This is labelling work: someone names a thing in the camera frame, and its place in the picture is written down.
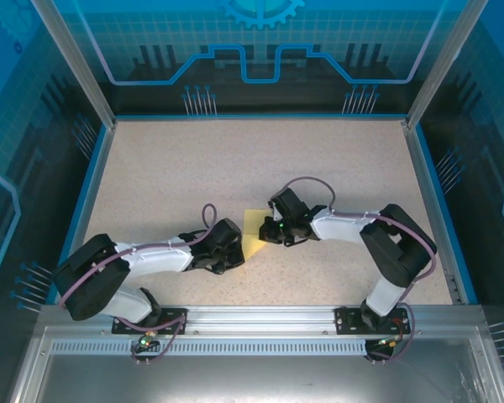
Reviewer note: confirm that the yellow cloth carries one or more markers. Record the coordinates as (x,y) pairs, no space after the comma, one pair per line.
(252,241)

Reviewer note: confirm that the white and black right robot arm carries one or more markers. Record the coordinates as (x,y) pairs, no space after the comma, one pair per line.
(336,226)

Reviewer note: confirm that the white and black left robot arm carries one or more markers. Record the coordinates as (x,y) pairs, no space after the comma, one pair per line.
(159,258)

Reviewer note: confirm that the steel tray panel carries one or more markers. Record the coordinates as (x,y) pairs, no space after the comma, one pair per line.
(277,382)

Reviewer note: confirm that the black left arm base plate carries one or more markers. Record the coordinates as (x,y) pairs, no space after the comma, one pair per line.
(172,315)

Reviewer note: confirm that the aluminium mounting rail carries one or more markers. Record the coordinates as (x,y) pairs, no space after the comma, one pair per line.
(260,321)

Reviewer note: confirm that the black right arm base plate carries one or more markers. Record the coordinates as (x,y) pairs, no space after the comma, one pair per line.
(346,321)

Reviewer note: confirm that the aluminium side rail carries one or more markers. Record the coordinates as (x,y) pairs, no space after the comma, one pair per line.
(432,210)

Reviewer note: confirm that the aluminium frame post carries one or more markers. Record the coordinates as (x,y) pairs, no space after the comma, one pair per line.
(79,63)
(443,63)

